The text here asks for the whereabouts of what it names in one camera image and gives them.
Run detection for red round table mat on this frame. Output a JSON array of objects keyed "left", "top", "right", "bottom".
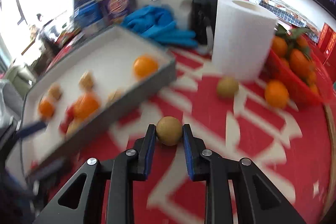
[{"left": 44, "top": 40, "right": 333, "bottom": 224}]

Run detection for blue rubber gloves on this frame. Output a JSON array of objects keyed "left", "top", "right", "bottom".
[{"left": 121, "top": 6, "right": 198, "bottom": 48}]

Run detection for blue drink can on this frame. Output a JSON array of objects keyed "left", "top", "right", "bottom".
[{"left": 73, "top": 0, "right": 103, "bottom": 29}]

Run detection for black handheld device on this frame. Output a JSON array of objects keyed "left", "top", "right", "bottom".
[{"left": 191, "top": 0, "right": 218, "bottom": 46}]

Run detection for red cherry tomato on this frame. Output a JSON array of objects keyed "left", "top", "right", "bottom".
[{"left": 59, "top": 105, "right": 74, "bottom": 135}]

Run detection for large mandarin orange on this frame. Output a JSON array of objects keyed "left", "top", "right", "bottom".
[{"left": 73, "top": 92, "right": 101, "bottom": 120}]

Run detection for green brown round fruit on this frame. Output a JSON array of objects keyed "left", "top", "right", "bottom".
[{"left": 217, "top": 77, "right": 239, "bottom": 98}]

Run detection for brown round longan fruit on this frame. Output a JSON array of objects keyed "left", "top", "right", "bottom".
[{"left": 156, "top": 116, "right": 183, "bottom": 146}]

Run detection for white paper towel roll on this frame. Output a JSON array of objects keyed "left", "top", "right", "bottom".
[{"left": 211, "top": 0, "right": 277, "bottom": 83}]

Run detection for red plastic fruit basket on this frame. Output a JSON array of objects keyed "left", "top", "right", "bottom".
[{"left": 265, "top": 35, "right": 333, "bottom": 107}]

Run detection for long wooden back scratcher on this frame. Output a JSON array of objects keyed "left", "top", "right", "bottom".
[{"left": 321, "top": 104, "right": 336, "bottom": 214}]

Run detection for grey white tray box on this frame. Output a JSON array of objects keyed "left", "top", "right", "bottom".
[{"left": 20, "top": 26, "right": 177, "bottom": 177}]

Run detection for red gift box stack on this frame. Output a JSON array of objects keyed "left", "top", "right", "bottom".
[{"left": 318, "top": 23, "right": 336, "bottom": 81}]

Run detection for purple milk tea cup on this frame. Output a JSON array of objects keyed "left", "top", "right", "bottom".
[{"left": 96, "top": 0, "right": 132, "bottom": 25}]

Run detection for dried husk fruit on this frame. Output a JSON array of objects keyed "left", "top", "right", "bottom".
[
  {"left": 107, "top": 89, "right": 123, "bottom": 103},
  {"left": 79, "top": 71, "right": 95, "bottom": 92},
  {"left": 48, "top": 83, "right": 63, "bottom": 101}
]

